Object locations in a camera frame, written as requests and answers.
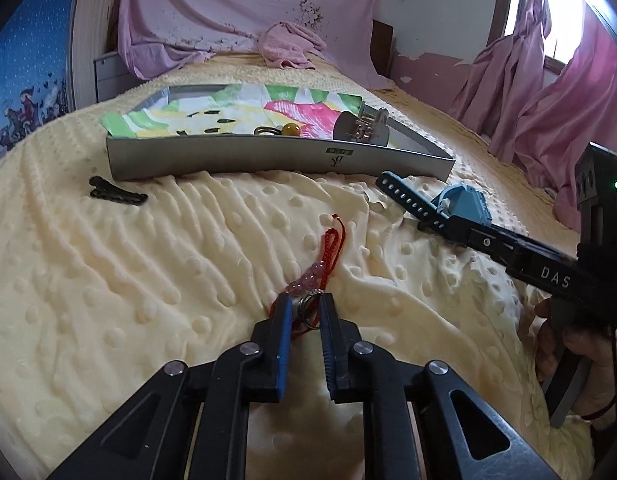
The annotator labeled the colourful cartoon cloth liner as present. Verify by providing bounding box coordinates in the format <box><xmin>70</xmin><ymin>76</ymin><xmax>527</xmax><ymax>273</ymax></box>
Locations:
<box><xmin>101</xmin><ymin>84</ymin><xmax>363</xmax><ymax>140</ymax></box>

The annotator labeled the red cord bead bracelet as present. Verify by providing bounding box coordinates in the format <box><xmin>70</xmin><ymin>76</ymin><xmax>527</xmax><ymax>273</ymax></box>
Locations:
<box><xmin>267</xmin><ymin>212</ymin><xmax>349</xmax><ymax>338</ymax></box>

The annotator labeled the amber bead ring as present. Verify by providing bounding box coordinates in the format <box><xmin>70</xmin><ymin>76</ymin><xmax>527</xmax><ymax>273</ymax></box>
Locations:
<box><xmin>253</xmin><ymin>121</ymin><xmax>303</xmax><ymax>138</ymax></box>

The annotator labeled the blue smart watch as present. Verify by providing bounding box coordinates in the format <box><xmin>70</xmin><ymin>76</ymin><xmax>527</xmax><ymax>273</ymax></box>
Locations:
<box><xmin>376</xmin><ymin>171</ymin><xmax>493</xmax><ymax>237</ymax></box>

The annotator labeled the blue dotted cartoon wardrobe cover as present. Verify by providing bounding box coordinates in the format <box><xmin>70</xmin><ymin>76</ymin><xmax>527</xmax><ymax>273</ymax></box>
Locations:
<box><xmin>0</xmin><ymin>0</ymin><xmax>74</xmax><ymax>159</ymax></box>

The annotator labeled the grey drawer nightstand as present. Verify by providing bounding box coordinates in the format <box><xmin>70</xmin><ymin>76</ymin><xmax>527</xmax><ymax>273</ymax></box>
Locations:
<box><xmin>94</xmin><ymin>52</ymin><xmax>142</xmax><ymax>103</ymax></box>

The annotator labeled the grey metal hair claw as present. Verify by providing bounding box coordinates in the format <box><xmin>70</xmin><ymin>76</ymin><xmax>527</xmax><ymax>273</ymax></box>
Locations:
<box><xmin>333</xmin><ymin>107</ymin><xmax>390</xmax><ymax>148</ymax></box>

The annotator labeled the dark wooden headboard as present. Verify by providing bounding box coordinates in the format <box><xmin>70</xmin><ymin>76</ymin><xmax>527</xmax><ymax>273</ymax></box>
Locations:
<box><xmin>371</xmin><ymin>20</ymin><xmax>394</xmax><ymax>77</ymax></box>

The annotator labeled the right hand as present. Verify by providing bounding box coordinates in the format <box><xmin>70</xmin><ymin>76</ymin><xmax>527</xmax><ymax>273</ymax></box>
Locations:
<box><xmin>534</xmin><ymin>299</ymin><xmax>617</xmax><ymax>430</ymax></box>

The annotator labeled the wooden wardrobe side panel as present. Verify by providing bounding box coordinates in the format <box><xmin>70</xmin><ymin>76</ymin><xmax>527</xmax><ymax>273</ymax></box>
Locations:
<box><xmin>69</xmin><ymin>0</ymin><xmax>118</xmax><ymax>110</ymax></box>

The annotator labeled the black hair clip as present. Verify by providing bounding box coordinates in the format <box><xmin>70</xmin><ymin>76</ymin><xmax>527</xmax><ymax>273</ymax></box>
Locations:
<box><xmin>89</xmin><ymin>176</ymin><xmax>148</xmax><ymax>206</ymax></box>

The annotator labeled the pink hanging sheet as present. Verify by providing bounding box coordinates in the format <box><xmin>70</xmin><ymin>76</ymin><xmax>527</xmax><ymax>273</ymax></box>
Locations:
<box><xmin>118</xmin><ymin>0</ymin><xmax>389</xmax><ymax>89</ymax></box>

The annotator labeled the crumpled pink towel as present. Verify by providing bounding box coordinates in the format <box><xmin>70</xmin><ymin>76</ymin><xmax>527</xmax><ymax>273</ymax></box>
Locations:
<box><xmin>258</xmin><ymin>22</ymin><xmax>327</xmax><ymax>70</ymax></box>

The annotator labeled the pink window curtain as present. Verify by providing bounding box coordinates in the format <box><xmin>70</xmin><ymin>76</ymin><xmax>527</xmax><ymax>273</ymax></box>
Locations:
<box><xmin>451</xmin><ymin>0</ymin><xmax>617</xmax><ymax>230</ymax></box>

